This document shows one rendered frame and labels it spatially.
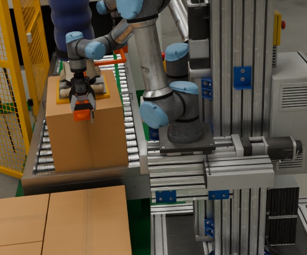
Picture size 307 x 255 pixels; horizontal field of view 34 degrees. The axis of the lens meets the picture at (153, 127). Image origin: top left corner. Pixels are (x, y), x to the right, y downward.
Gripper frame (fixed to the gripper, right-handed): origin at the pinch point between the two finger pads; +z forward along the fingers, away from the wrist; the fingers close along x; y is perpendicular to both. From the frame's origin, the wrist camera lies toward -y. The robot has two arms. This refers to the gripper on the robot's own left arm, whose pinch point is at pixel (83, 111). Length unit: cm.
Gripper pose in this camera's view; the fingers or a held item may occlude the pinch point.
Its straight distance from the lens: 228.9
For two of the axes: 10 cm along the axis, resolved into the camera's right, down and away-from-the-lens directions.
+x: -9.8, 1.2, -1.2
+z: 0.6, 9.0, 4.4
